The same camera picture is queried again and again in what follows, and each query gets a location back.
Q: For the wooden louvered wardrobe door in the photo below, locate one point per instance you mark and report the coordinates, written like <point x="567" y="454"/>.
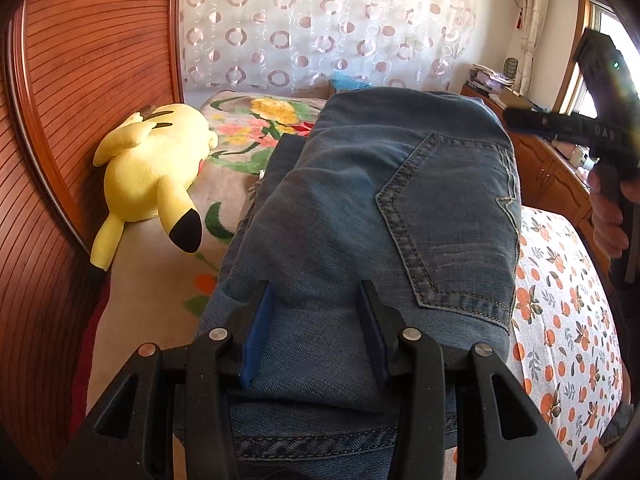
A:
<point x="71" y="71"/>

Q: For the blue denim jeans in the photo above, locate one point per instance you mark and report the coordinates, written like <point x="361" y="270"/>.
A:
<point x="416" y="192"/>

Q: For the orange print bed sheet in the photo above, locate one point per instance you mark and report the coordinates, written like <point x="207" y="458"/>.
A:
<point x="563" y="345"/>

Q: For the circle pattern sheer curtain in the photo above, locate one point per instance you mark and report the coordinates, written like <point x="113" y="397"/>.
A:
<point x="298" y="46"/>

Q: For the wooden cabinet under window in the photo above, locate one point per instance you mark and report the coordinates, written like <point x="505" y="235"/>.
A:
<point x="548" y="182"/>

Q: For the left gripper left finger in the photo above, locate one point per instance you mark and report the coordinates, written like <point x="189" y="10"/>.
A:
<point x="128" y="432"/>

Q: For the side drape curtain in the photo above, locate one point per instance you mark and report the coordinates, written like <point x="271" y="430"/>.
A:
<point x="533" y="17"/>

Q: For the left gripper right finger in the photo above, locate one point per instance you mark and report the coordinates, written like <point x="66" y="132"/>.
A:
<point x="500" y="432"/>

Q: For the yellow Pikachu plush toy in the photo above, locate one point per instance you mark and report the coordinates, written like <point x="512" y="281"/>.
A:
<point x="150" y="163"/>

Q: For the right hand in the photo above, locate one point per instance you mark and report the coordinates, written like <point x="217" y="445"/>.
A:
<point x="607" y="219"/>

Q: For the blue item in box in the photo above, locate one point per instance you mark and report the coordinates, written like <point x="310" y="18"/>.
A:
<point x="341" y="82"/>

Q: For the floral blanket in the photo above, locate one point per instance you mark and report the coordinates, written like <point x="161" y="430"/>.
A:
<point x="155" y="291"/>

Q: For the cardboard box on cabinet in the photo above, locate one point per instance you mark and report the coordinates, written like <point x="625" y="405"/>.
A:
<point x="511" y="99"/>

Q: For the window with wooden frame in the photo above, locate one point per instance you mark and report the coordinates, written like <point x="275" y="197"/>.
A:
<point x="603" y="65"/>

